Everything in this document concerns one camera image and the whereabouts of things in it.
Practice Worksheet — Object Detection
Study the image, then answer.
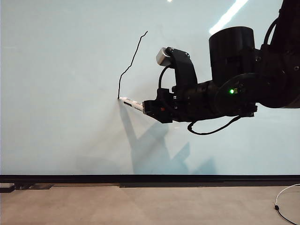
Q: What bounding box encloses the whiteboard with black frame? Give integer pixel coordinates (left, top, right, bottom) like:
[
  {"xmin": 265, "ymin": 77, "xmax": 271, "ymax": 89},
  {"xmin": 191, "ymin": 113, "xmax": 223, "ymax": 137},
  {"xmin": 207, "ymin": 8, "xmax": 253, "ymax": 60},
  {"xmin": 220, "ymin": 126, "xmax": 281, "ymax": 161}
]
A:
[{"xmin": 0, "ymin": 0, "xmax": 300, "ymax": 184}]

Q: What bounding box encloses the white marker pen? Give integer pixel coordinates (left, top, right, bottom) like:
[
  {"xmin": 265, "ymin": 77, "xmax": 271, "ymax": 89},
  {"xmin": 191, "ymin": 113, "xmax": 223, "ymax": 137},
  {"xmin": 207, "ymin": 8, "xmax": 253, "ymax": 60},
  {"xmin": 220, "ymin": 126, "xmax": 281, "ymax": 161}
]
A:
[{"xmin": 118, "ymin": 96, "xmax": 144, "ymax": 112}]

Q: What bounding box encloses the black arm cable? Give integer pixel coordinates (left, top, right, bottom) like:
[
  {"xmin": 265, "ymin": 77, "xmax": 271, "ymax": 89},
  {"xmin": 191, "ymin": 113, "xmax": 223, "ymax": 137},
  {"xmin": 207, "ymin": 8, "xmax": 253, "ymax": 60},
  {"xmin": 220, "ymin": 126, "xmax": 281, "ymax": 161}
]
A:
[{"xmin": 187, "ymin": 112, "xmax": 256, "ymax": 135}]

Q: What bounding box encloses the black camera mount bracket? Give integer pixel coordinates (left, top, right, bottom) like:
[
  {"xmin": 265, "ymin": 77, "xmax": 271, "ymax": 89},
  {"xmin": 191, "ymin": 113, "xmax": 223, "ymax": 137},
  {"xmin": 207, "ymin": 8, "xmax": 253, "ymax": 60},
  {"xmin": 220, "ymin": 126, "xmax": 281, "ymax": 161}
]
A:
[{"xmin": 167, "ymin": 48, "xmax": 199, "ymax": 93}]

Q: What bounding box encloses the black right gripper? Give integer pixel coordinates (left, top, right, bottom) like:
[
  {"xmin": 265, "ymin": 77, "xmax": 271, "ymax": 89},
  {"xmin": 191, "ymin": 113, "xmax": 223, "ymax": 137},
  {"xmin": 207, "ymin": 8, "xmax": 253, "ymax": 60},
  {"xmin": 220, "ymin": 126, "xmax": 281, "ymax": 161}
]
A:
[{"xmin": 143, "ymin": 84, "xmax": 200, "ymax": 124}]

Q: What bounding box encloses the black cable with connector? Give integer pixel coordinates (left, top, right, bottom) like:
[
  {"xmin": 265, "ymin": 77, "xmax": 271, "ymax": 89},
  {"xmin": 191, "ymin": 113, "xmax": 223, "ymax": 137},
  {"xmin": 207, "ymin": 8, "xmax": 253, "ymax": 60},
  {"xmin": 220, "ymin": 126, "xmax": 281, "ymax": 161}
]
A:
[{"xmin": 274, "ymin": 204, "xmax": 293, "ymax": 225}]

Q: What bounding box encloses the black camera cable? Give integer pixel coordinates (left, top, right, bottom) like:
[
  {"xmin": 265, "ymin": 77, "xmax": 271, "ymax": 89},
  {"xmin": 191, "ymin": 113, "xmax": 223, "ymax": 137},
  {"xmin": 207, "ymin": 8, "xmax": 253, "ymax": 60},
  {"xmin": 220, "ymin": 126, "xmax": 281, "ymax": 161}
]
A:
[{"xmin": 158, "ymin": 66, "xmax": 170, "ymax": 90}]

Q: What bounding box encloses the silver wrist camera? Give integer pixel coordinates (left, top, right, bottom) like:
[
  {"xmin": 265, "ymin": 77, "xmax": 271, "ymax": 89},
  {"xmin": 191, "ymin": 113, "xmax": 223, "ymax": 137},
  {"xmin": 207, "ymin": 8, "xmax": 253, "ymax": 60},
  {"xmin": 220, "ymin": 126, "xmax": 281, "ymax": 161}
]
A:
[{"xmin": 155, "ymin": 46, "xmax": 174, "ymax": 67}]

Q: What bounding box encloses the white cable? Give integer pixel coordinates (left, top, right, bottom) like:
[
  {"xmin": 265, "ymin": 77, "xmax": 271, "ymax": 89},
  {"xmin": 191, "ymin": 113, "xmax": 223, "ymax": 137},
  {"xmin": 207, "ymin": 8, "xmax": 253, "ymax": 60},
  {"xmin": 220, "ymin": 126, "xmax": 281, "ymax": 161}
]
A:
[{"xmin": 275, "ymin": 184, "xmax": 300, "ymax": 207}]

